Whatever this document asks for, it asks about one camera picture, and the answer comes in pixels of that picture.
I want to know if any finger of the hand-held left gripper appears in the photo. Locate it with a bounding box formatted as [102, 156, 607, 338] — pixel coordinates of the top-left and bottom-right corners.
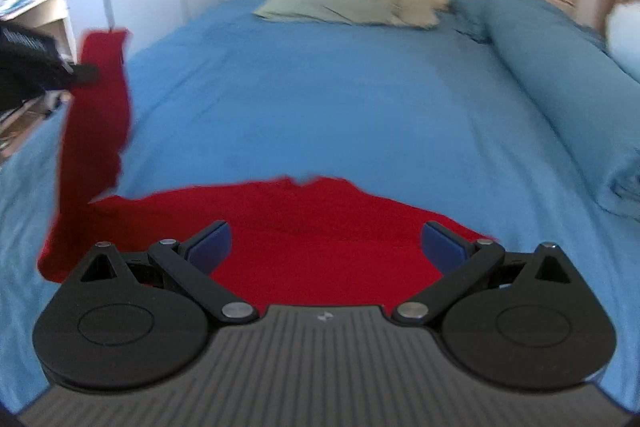
[69, 63, 100, 84]

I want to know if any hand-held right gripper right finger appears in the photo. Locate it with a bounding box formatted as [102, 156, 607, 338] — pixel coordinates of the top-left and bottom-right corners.
[391, 220, 576, 327]

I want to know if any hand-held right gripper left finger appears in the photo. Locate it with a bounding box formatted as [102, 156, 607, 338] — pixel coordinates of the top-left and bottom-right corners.
[75, 220, 260, 327]

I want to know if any red shirt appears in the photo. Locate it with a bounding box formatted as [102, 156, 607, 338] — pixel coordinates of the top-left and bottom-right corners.
[37, 28, 501, 315]

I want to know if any white shelf unit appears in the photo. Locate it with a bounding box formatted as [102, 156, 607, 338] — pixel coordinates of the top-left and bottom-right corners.
[0, 0, 110, 160]

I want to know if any blue bed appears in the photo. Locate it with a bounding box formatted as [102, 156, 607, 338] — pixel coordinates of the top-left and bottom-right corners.
[0, 0, 640, 413]

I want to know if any blue folded duvet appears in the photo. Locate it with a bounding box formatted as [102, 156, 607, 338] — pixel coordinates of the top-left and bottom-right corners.
[447, 0, 640, 223]

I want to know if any green pillow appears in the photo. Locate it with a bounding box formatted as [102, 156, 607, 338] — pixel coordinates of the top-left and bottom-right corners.
[252, 0, 443, 30]

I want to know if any white pillow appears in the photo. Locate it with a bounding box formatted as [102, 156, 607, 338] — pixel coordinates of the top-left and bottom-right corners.
[604, 2, 640, 84]

